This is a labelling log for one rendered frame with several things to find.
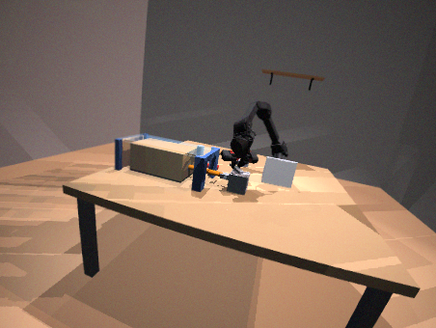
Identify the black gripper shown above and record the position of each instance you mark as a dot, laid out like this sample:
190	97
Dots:
244	157

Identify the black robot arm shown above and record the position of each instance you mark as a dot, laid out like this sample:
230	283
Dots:
244	140

